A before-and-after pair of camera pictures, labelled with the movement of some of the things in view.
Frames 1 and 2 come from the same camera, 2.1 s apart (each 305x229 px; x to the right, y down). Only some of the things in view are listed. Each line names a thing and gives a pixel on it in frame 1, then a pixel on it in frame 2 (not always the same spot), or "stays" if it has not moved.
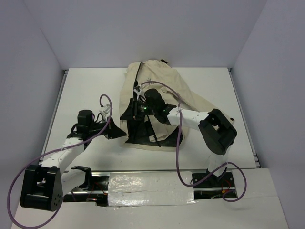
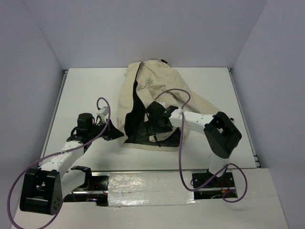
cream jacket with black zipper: (148, 132) stays
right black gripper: (132, 111) to (155, 129)
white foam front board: (164, 200) stays
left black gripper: (112, 131) stays
